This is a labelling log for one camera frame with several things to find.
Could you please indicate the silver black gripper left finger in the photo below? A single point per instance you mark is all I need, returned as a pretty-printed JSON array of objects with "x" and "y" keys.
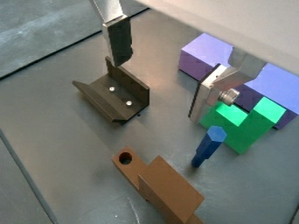
[{"x": 116, "y": 29}]

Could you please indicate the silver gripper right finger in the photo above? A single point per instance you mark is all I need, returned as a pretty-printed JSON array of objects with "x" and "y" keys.
[{"x": 218, "y": 87}]

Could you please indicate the green stepped block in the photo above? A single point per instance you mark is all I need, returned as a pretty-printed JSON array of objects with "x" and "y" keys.
[{"x": 244, "y": 127}]

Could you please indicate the blue hexagonal peg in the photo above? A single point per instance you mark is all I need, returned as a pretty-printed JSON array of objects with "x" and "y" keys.
[{"x": 210, "y": 143}]

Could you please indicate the brown T-shaped block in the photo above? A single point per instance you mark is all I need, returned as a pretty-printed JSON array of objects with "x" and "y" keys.
[{"x": 162, "y": 186}]

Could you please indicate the black angle bracket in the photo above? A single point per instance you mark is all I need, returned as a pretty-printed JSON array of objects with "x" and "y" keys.
[{"x": 118, "y": 94}]

